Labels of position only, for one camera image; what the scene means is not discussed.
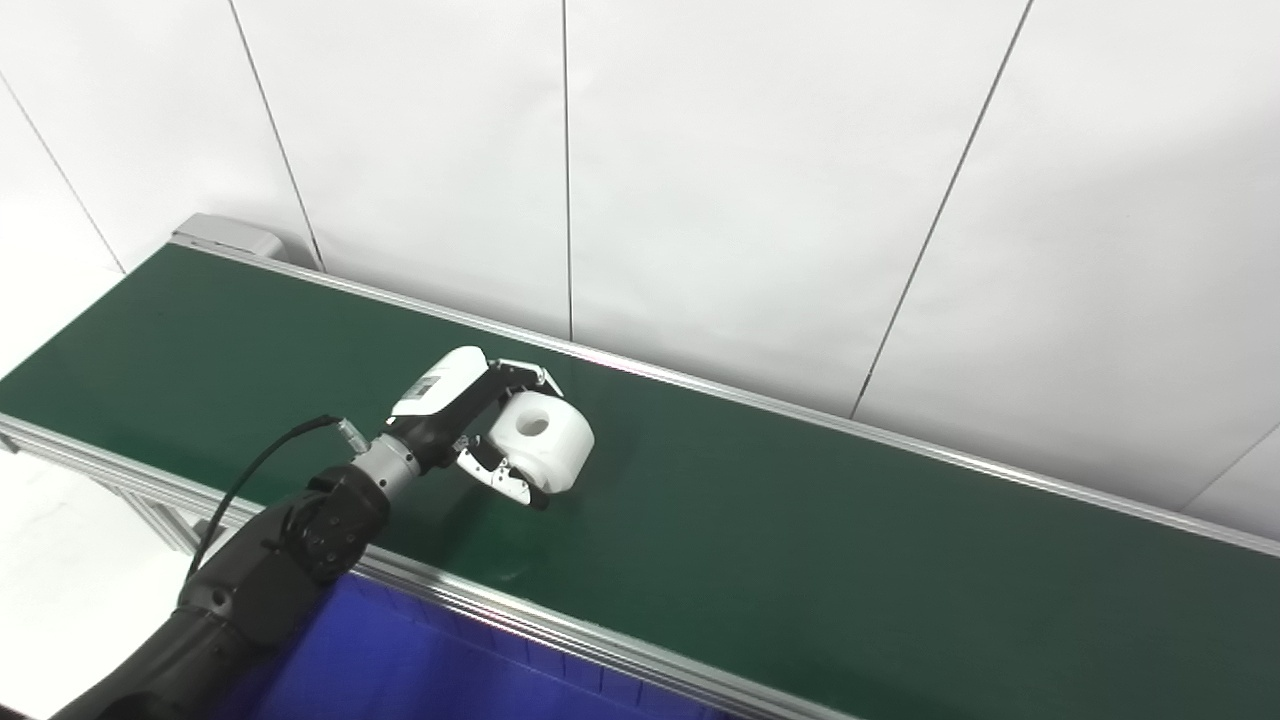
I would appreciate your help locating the green conveyor belt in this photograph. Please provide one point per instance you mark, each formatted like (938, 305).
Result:
(480, 600)
(800, 520)

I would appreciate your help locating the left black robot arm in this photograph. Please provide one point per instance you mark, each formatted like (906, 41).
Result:
(260, 590)

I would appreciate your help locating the blue plastic bin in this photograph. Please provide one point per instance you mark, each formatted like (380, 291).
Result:
(420, 670)

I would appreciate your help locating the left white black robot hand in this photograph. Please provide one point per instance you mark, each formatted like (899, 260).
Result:
(445, 395)

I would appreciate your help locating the aluminium conveyor leg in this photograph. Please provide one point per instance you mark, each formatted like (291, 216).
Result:
(160, 520)

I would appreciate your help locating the white round plastic part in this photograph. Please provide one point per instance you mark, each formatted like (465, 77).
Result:
(540, 440)

